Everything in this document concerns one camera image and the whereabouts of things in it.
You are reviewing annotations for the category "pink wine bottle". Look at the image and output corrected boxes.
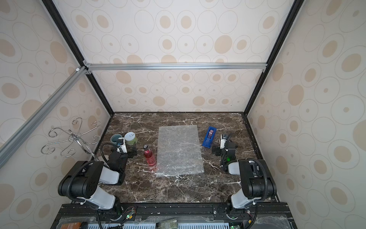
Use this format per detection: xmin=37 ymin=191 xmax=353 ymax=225
xmin=143 ymin=145 xmax=157 ymax=172

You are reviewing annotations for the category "bubble wrap sheet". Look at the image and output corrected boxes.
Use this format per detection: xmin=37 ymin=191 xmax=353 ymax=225
xmin=156 ymin=125 xmax=204 ymax=177

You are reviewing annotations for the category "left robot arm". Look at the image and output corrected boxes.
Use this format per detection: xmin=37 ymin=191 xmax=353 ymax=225
xmin=58 ymin=143 xmax=129 ymax=217

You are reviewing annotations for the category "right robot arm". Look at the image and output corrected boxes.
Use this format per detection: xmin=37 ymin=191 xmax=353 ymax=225
xmin=215 ymin=141 xmax=277 ymax=214

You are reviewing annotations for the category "blue tape dispenser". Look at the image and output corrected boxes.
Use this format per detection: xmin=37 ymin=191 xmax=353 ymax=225
xmin=202 ymin=127 xmax=216 ymax=148

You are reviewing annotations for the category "teal ceramic cup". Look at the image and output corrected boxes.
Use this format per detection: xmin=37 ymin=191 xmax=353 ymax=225
xmin=110 ymin=134 xmax=122 ymax=145

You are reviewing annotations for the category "green white tin can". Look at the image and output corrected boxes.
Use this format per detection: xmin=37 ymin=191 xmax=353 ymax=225
xmin=124 ymin=132 xmax=138 ymax=146

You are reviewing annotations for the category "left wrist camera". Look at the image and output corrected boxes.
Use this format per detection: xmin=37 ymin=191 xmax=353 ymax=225
xmin=116 ymin=137 xmax=127 ymax=154

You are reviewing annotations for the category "metal wire glass rack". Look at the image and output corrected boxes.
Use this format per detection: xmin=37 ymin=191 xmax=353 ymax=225
xmin=41 ymin=117 xmax=101 ymax=161

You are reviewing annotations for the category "circuit board with wires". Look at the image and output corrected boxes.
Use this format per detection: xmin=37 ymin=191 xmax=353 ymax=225
xmin=122 ymin=206 xmax=136 ymax=220

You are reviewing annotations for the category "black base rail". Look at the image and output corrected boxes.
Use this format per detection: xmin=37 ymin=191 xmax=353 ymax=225
xmin=51 ymin=202 xmax=297 ymax=229

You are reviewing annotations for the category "horizontal aluminium rail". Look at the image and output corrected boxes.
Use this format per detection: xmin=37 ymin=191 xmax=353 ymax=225
xmin=86 ymin=63 xmax=267 ymax=71

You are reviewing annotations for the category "diagonal aluminium rail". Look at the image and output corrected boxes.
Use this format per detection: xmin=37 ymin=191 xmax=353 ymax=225
xmin=1 ymin=66 xmax=87 ymax=167

